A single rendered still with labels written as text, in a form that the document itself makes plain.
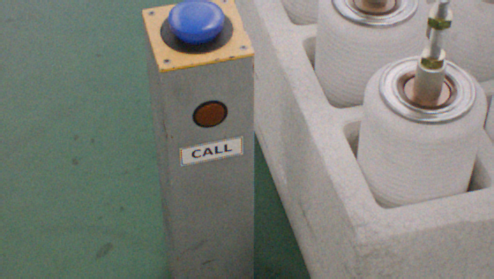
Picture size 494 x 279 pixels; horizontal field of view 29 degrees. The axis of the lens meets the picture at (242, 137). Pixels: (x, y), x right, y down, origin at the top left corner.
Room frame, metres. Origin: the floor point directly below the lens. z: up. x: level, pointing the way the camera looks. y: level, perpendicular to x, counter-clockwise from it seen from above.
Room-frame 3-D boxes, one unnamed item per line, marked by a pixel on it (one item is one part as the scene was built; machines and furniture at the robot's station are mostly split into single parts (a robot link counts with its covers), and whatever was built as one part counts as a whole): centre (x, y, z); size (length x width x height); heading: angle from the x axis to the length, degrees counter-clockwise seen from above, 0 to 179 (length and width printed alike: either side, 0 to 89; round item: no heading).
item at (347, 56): (0.66, -0.11, 0.16); 0.10 x 0.10 x 0.18
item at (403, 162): (0.55, -0.14, 0.16); 0.10 x 0.10 x 0.18
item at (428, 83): (0.55, -0.14, 0.26); 0.02 x 0.02 x 0.03
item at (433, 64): (0.55, -0.14, 0.29); 0.02 x 0.02 x 0.01; 45
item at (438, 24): (0.55, -0.14, 0.32); 0.02 x 0.02 x 0.01; 45
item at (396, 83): (0.55, -0.14, 0.25); 0.08 x 0.08 x 0.01
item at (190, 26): (0.54, 0.03, 0.32); 0.04 x 0.04 x 0.02
